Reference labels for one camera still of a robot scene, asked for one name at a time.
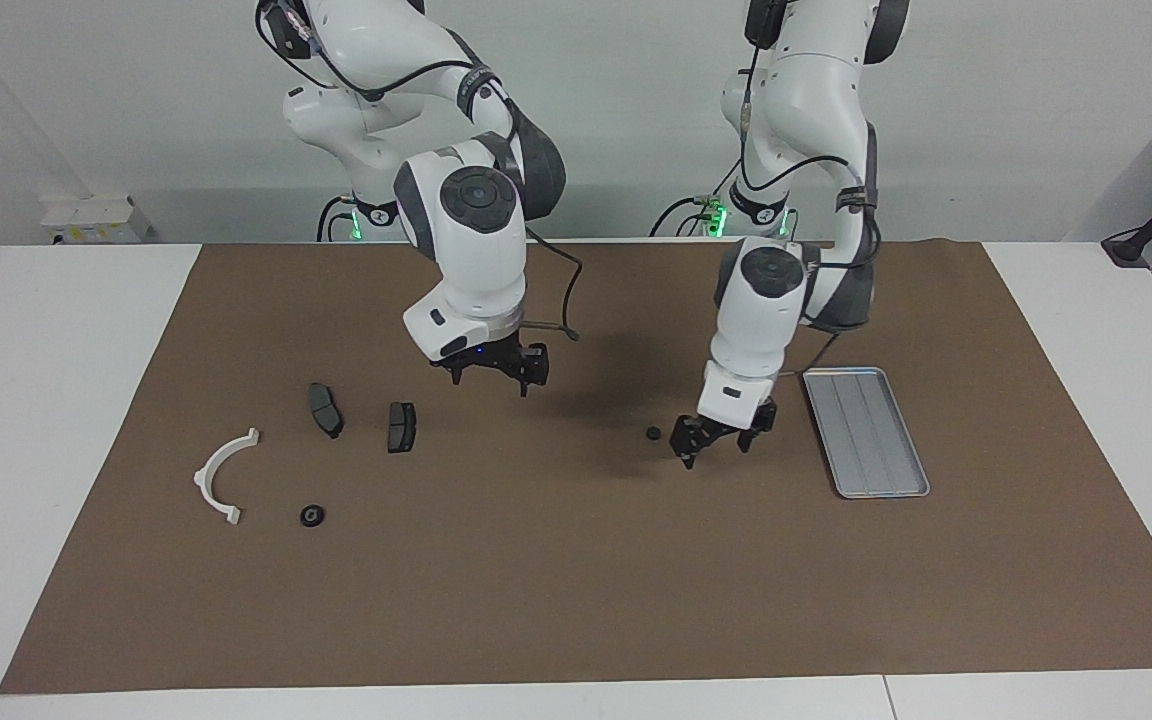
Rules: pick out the curved dark grey brake pad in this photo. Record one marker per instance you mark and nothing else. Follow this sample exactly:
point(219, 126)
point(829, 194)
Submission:
point(323, 405)

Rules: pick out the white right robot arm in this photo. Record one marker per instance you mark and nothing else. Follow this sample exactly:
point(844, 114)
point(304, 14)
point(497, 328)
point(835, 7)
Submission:
point(476, 250)

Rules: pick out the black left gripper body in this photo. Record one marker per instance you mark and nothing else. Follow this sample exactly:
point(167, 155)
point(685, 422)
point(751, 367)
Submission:
point(716, 432)

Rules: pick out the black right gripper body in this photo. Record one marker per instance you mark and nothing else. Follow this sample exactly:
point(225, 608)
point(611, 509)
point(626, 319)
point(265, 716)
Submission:
point(491, 358)

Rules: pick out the large black bearing gear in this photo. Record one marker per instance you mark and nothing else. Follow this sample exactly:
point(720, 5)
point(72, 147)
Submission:
point(312, 517)

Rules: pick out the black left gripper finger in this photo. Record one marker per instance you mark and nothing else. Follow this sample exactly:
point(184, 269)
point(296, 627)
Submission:
point(756, 432)
point(686, 455)

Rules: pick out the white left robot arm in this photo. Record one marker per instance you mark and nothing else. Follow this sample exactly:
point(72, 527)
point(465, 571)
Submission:
point(796, 100)

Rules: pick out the brown table mat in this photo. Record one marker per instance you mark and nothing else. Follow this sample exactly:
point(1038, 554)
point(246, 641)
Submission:
point(536, 600)

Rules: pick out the silver metal tray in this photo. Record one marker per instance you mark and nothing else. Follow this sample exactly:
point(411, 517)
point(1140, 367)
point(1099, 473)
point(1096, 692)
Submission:
point(866, 430)

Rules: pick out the white semicircular bracket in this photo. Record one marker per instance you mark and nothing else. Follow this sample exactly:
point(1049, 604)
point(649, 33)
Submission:
point(202, 482)

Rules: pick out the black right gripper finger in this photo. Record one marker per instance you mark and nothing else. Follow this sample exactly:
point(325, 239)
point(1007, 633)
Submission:
point(457, 377)
point(532, 380)

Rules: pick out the white box with labels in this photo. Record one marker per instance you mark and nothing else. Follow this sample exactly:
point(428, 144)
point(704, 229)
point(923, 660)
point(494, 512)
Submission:
point(96, 218)

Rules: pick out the rectangular dark grey brake pad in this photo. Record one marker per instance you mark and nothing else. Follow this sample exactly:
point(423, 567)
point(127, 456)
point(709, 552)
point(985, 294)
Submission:
point(402, 428)

